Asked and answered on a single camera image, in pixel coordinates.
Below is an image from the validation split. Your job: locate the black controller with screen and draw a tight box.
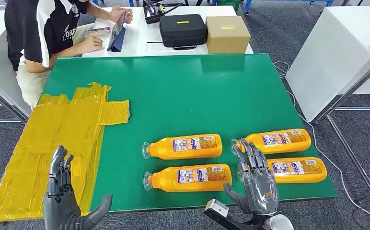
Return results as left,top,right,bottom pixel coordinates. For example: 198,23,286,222
142,2,167,25

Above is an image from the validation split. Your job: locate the green plastic crate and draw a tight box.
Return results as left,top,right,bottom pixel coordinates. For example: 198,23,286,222
217,0,241,13

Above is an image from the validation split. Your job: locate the person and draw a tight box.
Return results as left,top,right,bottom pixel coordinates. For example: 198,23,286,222
4,0,134,110

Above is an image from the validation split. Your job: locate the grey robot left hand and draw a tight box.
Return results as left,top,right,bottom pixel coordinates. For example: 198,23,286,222
43,145,113,230

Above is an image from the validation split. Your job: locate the yellow plastic sheet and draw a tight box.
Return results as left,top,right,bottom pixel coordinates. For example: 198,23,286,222
0,82,130,223

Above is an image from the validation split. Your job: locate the person's right hand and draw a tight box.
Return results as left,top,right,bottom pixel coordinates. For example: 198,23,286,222
78,31,105,55

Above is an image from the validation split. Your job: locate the white panel-sided table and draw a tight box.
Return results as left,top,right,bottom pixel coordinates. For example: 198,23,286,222
285,5,370,124

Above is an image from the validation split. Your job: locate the brown cardboard box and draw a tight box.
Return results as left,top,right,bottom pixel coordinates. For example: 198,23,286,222
205,16,251,55

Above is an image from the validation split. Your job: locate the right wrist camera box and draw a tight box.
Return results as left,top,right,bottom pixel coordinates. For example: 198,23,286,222
203,198,240,230

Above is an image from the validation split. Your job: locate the white desk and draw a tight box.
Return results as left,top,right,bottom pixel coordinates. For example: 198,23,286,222
81,5,254,58

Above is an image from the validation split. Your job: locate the green table mat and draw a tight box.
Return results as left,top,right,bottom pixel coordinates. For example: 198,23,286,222
41,53,339,213

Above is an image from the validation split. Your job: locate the smartphone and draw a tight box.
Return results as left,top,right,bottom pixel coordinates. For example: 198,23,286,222
84,27,112,38

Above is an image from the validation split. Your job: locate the orange detergent bottle clear cap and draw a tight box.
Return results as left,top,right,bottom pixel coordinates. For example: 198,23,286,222
141,133,223,161
230,128,312,156
236,157,328,184
142,163,232,193

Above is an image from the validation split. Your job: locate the white floor cable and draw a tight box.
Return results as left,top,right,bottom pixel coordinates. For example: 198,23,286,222
273,61,370,223

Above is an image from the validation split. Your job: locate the person's left hand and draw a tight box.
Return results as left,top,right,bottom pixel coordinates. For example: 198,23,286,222
108,5,134,25

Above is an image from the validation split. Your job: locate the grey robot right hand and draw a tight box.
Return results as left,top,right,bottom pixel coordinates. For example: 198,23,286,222
223,138,280,218

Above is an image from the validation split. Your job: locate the tablet in blue case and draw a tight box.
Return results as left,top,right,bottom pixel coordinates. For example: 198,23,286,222
106,11,127,52

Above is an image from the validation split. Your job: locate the black zip carry case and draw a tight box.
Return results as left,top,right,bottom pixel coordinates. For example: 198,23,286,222
159,14,208,51

